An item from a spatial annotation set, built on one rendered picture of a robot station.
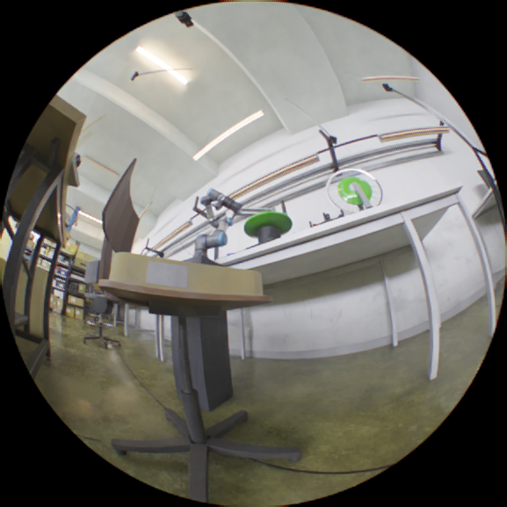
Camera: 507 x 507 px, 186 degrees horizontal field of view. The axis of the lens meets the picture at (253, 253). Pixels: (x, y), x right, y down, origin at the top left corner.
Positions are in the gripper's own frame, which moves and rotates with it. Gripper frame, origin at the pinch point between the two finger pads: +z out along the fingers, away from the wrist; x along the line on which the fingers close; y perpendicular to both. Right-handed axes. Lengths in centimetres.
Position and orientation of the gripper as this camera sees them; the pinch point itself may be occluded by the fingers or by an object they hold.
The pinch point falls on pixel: (245, 217)
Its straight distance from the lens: 100.2
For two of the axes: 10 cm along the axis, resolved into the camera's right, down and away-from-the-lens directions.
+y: 5.0, -7.3, 4.7
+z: 8.3, 5.5, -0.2
